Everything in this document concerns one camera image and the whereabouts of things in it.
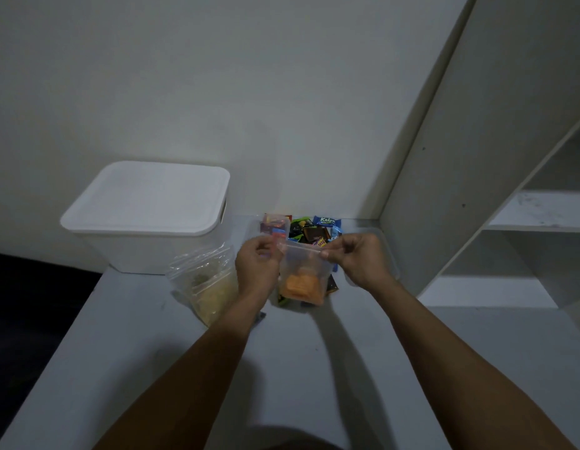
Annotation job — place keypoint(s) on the person's right hand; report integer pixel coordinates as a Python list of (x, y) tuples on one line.
[(362, 260)]

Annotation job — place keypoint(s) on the person's left hand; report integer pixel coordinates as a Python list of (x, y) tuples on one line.
[(255, 271)]

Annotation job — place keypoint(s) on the person's left thumb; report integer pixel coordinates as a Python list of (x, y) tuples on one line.
[(273, 257)]

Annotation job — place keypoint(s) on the person's right thumb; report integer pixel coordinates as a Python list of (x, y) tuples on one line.
[(331, 260)]

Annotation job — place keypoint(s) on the clear zip bag orange snacks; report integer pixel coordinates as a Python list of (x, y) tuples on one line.
[(303, 283)]

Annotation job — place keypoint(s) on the person's right forearm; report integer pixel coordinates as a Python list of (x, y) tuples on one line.
[(458, 370)]

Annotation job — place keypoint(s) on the person's left forearm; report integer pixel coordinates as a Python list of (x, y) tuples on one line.
[(191, 374)]

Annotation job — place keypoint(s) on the pile of colourful snack packets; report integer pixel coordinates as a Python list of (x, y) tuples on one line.
[(313, 229)]

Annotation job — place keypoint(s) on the clear plastic container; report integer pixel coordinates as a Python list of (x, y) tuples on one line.
[(388, 257)]

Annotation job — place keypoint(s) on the clear zip bag yellow snacks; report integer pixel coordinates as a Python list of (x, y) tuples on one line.
[(219, 299)]

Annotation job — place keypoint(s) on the clear zip bag green snacks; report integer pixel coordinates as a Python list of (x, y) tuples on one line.
[(196, 276)]

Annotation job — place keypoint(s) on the white storage box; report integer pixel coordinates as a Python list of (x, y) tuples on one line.
[(144, 250)]

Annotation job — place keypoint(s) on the white storage box lid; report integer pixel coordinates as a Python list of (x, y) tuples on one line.
[(149, 196)]

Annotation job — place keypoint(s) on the white shelf unit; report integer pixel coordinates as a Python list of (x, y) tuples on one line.
[(487, 135)]

